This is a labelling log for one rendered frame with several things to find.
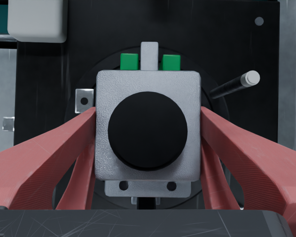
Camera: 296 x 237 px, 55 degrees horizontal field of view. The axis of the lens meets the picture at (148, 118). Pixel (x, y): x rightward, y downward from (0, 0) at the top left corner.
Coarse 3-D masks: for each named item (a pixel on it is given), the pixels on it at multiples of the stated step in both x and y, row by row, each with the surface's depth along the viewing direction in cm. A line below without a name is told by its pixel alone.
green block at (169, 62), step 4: (164, 56) 19; (168, 56) 19; (172, 56) 19; (176, 56) 19; (164, 60) 19; (168, 60) 19; (172, 60) 19; (176, 60) 19; (160, 64) 21; (164, 64) 19; (168, 64) 19; (172, 64) 19; (176, 64) 19; (160, 68) 21; (164, 68) 19; (168, 68) 19; (172, 68) 19; (176, 68) 19
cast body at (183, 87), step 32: (96, 96) 12; (128, 96) 11; (160, 96) 11; (192, 96) 12; (96, 128) 12; (128, 128) 11; (160, 128) 10; (192, 128) 11; (96, 160) 11; (128, 160) 10; (160, 160) 10; (192, 160) 11; (128, 192) 14; (160, 192) 14
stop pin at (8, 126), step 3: (3, 117) 26; (6, 117) 26; (9, 117) 26; (12, 117) 26; (3, 120) 26; (6, 120) 26; (9, 120) 26; (12, 120) 26; (3, 123) 26; (6, 123) 26; (9, 123) 26; (12, 123) 26; (3, 126) 26; (6, 126) 26; (9, 126) 26; (12, 126) 26; (3, 129) 26; (6, 129) 26; (9, 129) 26; (12, 129) 26
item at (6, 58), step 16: (0, 16) 28; (0, 32) 28; (0, 48) 31; (16, 48) 34; (0, 64) 31; (0, 80) 31; (0, 96) 31; (0, 112) 31; (0, 128) 31; (0, 144) 31
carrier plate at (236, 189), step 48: (96, 0) 26; (144, 0) 26; (192, 0) 26; (240, 0) 26; (48, 48) 26; (96, 48) 26; (192, 48) 26; (240, 48) 26; (48, 96) 26; (240, 96) 26; (240, 192) 26
